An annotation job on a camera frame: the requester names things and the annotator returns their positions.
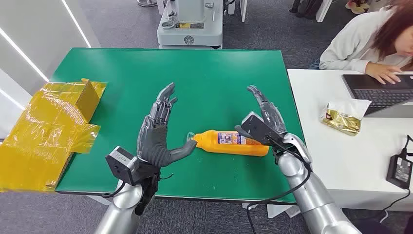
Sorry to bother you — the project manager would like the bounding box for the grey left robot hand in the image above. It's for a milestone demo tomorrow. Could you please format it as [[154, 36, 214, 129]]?
[[136, 82, 198, 169]]

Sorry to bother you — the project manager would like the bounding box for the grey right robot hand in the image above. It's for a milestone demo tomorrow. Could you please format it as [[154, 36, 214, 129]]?
[[234, 85, 288, 146]]

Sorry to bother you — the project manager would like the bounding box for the orange juice bottle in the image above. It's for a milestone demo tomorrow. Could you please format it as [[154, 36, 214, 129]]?
[[186, 130, 270, 157]]

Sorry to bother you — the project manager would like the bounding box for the gold tissue pack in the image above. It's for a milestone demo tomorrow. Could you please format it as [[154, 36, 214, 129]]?
[[319, 98, 372, 137]]

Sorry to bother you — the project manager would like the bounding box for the green table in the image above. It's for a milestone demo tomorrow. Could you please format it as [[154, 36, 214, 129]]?
[[51, 47, 305, 205]]

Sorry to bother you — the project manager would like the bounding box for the white desk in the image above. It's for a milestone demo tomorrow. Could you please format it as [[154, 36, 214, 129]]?
[[287, 68, 413, 212]]

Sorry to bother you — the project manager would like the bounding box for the dark laptop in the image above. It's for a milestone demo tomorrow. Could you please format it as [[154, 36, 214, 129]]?
[[341, 73, 413, 118]]

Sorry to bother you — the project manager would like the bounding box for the yellow taped cardboard box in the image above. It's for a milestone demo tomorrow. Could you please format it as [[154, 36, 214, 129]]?
[[0, 78, 108, 194]]

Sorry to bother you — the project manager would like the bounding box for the person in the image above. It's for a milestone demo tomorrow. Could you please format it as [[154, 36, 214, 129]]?
[[319, 0, 413, 85]]

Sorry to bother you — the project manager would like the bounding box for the white panel leg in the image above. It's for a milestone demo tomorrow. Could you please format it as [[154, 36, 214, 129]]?
[[227, 0, 248, 22]]

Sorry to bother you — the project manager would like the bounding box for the white furniture leg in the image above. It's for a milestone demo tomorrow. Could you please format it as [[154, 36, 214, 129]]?
[[315, 0, 334, 23]]

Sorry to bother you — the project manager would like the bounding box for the person's hand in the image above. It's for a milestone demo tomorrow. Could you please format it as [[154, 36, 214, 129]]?
[[365, 62, 403, 85]]

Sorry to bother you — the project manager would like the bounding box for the black power adapter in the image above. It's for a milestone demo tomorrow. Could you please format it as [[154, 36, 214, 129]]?
[[386, 154, 413, 190]]

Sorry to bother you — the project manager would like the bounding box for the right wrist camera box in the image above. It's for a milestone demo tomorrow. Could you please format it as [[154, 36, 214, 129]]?
[[240, 111, 285, 147]]

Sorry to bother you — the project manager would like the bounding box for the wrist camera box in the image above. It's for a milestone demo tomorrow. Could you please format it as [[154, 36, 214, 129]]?
[[240, 111, 285, 147], [105, 146, 141, 186]]

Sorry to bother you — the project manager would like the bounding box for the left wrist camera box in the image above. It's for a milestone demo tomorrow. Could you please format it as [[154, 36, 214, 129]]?
[[105, 146, 141, 186]]

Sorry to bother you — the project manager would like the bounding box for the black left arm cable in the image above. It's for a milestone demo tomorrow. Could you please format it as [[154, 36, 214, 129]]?
[[101, 173, 175, 198]]

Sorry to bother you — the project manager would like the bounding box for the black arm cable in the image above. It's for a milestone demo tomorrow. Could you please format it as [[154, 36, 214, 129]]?
[[101, 173, 175, 198], [246, 142, 313, 234]]

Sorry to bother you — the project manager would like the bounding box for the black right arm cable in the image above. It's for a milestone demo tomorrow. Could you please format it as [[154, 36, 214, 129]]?
[[246, 142, 313, 234]]

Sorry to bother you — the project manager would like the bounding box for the black adapter cable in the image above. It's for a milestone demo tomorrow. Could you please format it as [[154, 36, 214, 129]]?
[[379, 135, 413, 224]]

